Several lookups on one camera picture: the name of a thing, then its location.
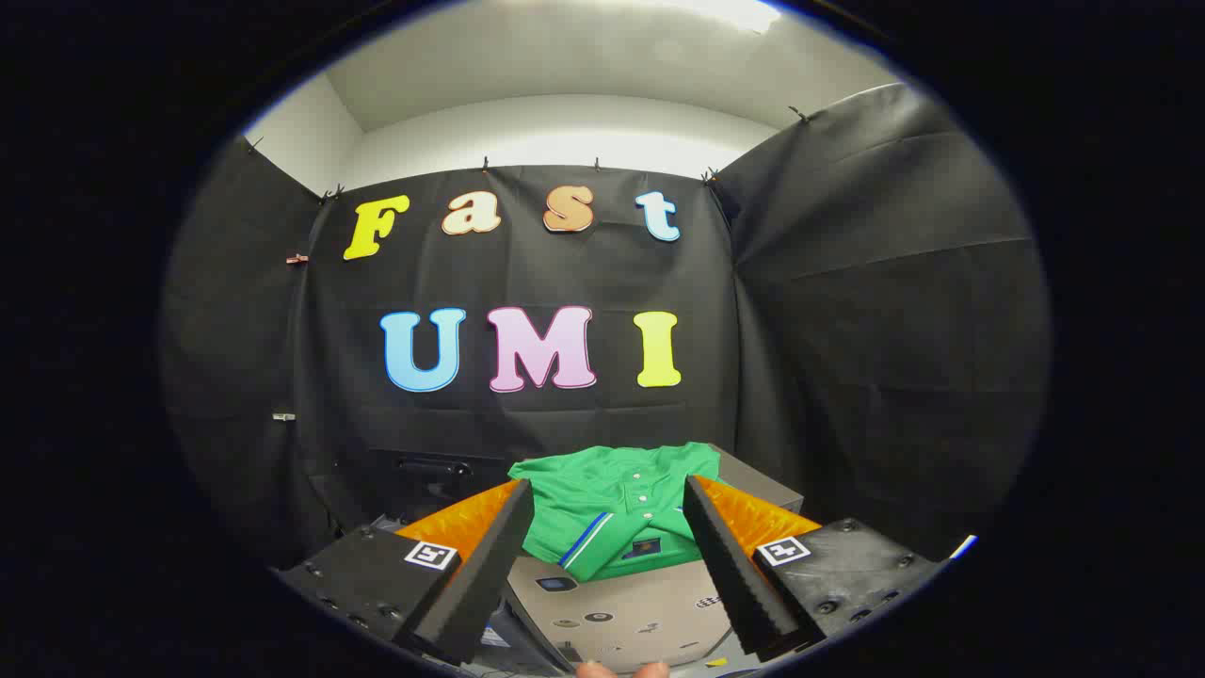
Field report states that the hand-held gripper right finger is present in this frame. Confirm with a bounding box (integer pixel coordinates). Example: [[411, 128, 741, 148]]
[[683, 474, 945, 662]]

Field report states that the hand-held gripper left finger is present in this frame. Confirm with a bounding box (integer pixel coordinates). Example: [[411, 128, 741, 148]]
[[278, 478, 538, 668]]

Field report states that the green polo shirt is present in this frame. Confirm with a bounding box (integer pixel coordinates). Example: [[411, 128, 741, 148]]
[[508, 443, 726, 583]]

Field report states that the black backdrop cloth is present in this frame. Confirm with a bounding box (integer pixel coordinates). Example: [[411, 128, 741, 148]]
[[160, 83, 1051, 566]]

